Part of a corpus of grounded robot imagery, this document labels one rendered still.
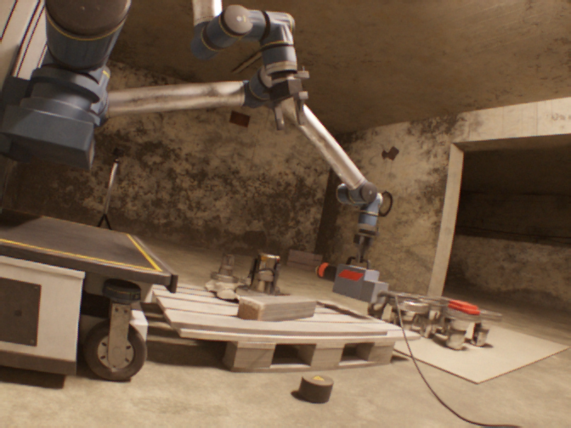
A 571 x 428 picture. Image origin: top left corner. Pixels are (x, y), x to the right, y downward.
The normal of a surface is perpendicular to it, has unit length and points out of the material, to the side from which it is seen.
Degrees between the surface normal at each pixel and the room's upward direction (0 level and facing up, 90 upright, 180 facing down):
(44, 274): 90
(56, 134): 90
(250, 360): 90
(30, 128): 90
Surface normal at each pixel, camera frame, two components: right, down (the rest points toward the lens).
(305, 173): 0.47, 0.07
